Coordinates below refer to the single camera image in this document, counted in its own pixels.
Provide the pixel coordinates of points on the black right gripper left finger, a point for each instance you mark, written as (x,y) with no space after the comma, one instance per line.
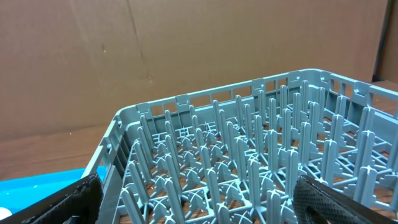
(78,202)

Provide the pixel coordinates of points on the teal plastic serving tray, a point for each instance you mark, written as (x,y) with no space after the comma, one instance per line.
(18,194)

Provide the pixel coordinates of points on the grey plastic dishwasher rack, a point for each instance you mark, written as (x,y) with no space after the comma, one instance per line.
(232,154)

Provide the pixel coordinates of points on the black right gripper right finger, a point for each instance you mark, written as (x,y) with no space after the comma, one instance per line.
(315,202)

